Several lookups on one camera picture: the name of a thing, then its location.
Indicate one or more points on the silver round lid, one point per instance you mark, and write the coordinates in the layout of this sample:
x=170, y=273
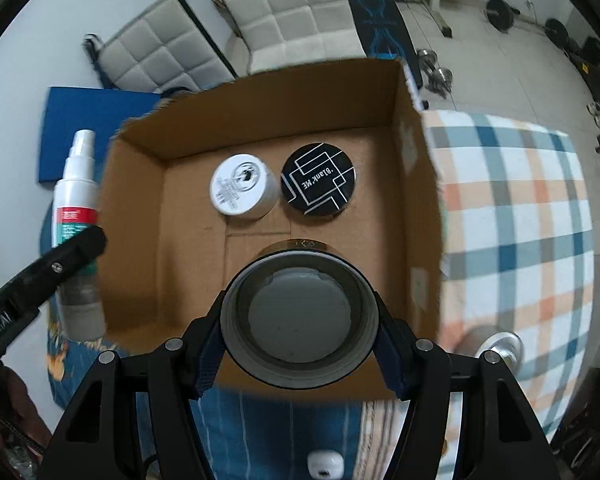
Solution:
x=502, y=352

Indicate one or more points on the person's left hand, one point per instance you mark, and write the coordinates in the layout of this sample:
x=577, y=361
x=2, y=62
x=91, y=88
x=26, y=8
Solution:
x=15, y=405

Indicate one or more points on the plaid blanket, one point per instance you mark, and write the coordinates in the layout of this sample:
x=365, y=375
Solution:
x=515, y=240

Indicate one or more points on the white round jar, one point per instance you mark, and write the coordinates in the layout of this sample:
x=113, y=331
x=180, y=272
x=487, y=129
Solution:
x=240, y=185

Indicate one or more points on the blue patterned cloth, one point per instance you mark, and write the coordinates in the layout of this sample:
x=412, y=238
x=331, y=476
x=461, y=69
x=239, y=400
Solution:
x=290, y=435

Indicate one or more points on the black barbell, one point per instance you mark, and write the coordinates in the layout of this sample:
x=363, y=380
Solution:
x=500, y=11

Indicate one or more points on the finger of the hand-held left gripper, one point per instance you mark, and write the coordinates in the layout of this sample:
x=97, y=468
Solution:
x=60, y=265

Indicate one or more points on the small white device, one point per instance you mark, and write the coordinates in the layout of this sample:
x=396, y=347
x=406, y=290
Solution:
x=325, y=466

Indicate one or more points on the round grey jar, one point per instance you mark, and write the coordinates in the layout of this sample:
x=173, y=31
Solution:
x=300, y=315

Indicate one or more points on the black round compact case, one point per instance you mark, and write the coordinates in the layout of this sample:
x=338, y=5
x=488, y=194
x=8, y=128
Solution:
x=317, y=177

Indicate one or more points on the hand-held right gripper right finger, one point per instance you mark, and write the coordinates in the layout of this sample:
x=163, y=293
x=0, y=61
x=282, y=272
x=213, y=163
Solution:
x=392, y=360

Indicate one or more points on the white quilted seat cushion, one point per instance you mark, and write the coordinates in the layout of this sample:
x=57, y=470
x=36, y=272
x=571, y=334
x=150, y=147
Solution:
x=290, y=10
x=155, y=50

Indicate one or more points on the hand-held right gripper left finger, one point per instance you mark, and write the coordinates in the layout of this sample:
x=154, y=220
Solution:
x=207, y=360

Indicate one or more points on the chrome dumbbell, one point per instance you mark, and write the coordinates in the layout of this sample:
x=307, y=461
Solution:
x=437, y=75

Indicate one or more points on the white spray bottle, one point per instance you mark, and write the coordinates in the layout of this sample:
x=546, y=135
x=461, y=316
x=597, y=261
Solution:
x=75, y=195

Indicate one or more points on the cardboard box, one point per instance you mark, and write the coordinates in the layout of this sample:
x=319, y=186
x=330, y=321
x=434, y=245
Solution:
x=180, y=220

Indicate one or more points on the blue flat book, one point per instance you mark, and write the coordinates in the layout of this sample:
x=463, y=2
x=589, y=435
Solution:
x=75, y=125

